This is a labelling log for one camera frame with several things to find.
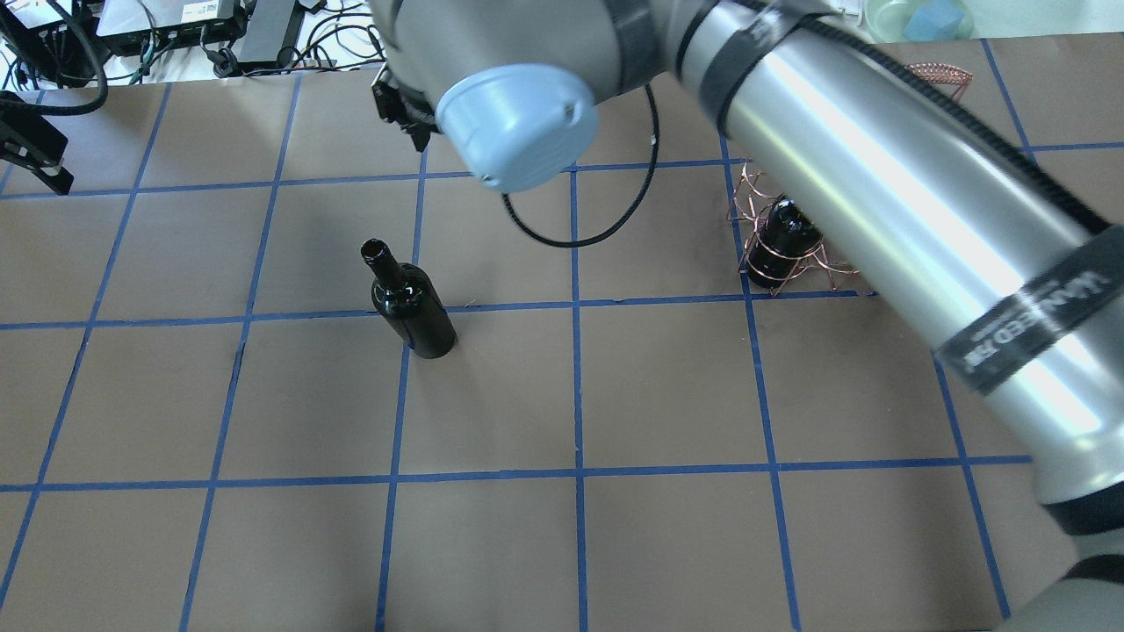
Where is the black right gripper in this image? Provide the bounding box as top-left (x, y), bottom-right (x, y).
top-left (371, 67), bottom-right (439, 152)

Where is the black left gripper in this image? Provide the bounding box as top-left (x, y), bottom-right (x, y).
top-left (1, 97), bottom-right (74, 196)

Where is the dark glass wine bottle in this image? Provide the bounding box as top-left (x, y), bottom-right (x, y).
top-left (360, 240), bottom-right (457, 359)

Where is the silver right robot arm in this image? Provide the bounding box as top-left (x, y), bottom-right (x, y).
top-left (370, 1), bottom-right (1123, 631)

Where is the dark bottle in basket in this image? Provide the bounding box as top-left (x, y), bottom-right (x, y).
top-left (746, 197), bottom-right (824, 291)

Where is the black electronics box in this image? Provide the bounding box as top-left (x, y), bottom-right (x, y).
top-left (236, 1), bottom-right (303, 73)

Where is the clear bowl with blue sponge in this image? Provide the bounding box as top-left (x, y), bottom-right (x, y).
top-left (861, 1), bottom-right (975, 43)

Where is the black braided left cable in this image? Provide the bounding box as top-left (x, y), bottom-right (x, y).
top-left (0, 0), bottom-right (110, 118)

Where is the copper wire wine basket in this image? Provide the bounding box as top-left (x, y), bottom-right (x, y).
top-left (728, 63), bottom-right (976, 298)

